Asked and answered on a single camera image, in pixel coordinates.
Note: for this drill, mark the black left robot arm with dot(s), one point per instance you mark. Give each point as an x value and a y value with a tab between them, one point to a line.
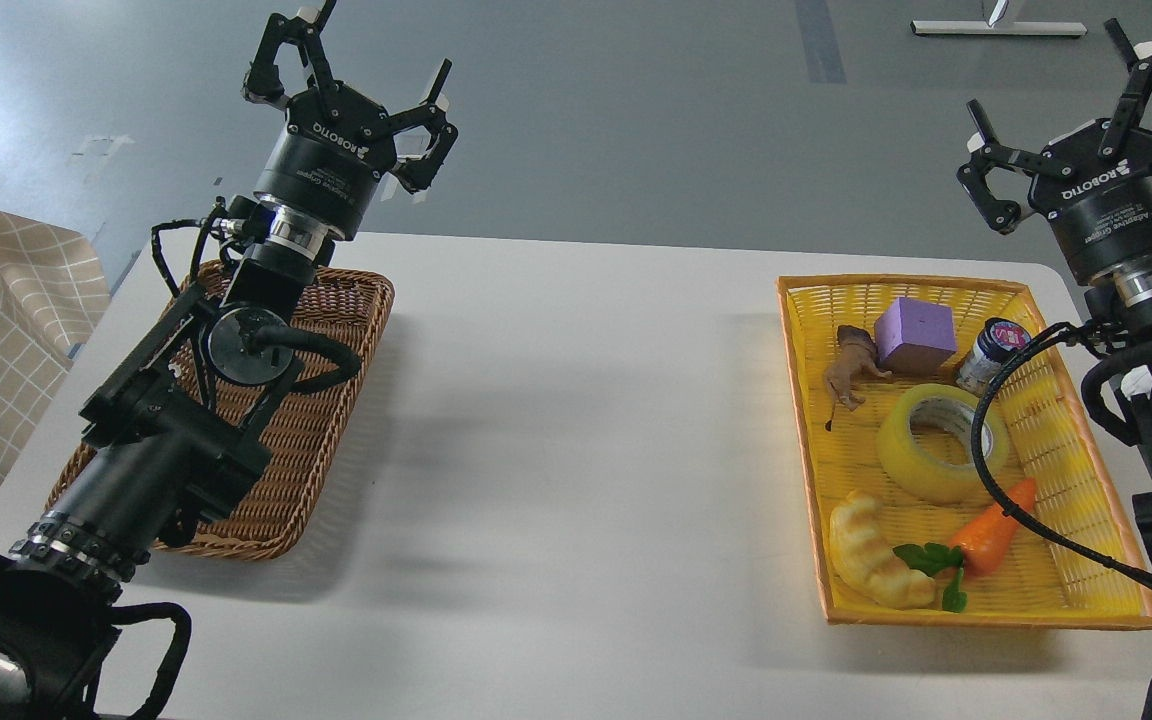
57	629

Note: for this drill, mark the orange toy carrot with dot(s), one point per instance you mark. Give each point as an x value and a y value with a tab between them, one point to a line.
977	549

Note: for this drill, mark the purple foam cube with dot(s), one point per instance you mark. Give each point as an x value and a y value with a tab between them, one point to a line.
915	337

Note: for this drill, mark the brown toy animal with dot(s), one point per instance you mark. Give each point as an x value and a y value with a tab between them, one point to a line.
857	354

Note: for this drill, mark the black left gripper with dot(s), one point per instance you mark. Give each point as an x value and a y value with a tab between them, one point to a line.
328	155

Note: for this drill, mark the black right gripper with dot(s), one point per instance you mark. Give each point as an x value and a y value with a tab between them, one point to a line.
1101	211

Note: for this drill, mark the yellow plastic basket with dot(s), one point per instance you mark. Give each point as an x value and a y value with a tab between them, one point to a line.
1036	428

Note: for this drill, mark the toy croissant bread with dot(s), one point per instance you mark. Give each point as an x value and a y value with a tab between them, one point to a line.
865	560

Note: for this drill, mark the small jar with dark lid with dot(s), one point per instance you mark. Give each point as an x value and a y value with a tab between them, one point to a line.
998	341

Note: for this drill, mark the white stand base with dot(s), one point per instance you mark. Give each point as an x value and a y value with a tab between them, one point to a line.
996	24

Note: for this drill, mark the brown wicker basket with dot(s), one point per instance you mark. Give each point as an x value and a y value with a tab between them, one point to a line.
306	420

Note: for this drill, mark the yellow tape roll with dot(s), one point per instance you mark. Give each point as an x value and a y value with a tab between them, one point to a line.
913	467

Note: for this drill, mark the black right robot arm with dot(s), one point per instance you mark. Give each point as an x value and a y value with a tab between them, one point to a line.
1116	392

